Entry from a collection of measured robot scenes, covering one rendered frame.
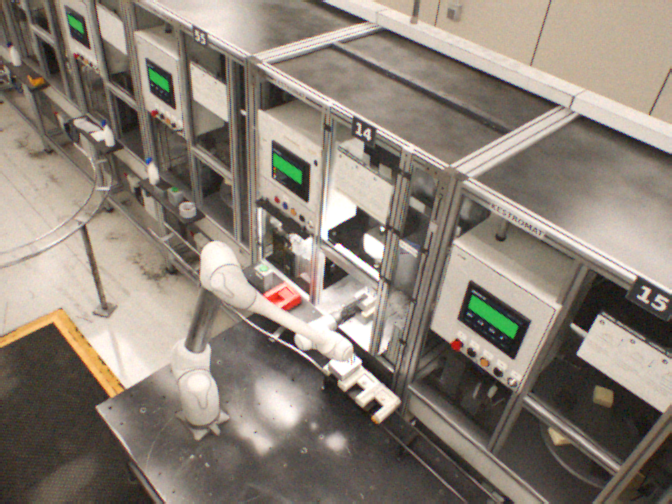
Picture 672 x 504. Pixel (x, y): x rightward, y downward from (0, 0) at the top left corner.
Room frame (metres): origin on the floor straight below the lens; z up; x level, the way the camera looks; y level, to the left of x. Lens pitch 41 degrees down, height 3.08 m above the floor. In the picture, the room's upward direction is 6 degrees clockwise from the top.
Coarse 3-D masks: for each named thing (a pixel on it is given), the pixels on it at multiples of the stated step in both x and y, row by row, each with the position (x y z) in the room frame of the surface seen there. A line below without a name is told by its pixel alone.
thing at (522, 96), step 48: (384, 48) 2.71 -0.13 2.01; (432, 48) 2.71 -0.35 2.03; (480, 48) 2.62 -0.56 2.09; (336, 96) 2.17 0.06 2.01; (384, 96) 2.21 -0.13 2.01; (480, 96) 2.30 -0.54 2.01; (528, 96) 2.35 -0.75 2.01; (432, 144) 1.87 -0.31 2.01; (480, 144) 1.90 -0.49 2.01; (432, 240) 1.65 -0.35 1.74; (384, 384) 1.89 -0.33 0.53
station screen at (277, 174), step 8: (272, 152) 2.22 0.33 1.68; (272, 160) 2.22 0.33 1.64; (288, 160) 2.15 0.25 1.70; (272, 168) 2.22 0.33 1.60; (296, 168) 2.11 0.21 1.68; (272, 176) 2.22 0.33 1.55; (280, 176) 2.18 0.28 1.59; (288, 176) 2.15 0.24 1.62; (288, 184) 2.14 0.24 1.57; (296, 184) 2.11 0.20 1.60; (296, 192) 2.11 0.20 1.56
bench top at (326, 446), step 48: (240, 336) 1.99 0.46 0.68; (288, 336) 2.02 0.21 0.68; (144, 384) 1.63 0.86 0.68; (240, 384) 1.69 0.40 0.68; (288, 384) 1.71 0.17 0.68; (144, 432) 1.38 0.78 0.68; (240, 432) 1.43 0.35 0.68; (288, 432) 1.45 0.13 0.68; (336, 432) 1.48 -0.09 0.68; (384, 432) 1.50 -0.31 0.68; (192, 480) 1.18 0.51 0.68; (240, 480) 1.20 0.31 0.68; (288, 480) 1.22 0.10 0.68; (336, 480) 1.24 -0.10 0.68; (384, 480) 1.27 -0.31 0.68; (432, 480) 1.29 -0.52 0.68
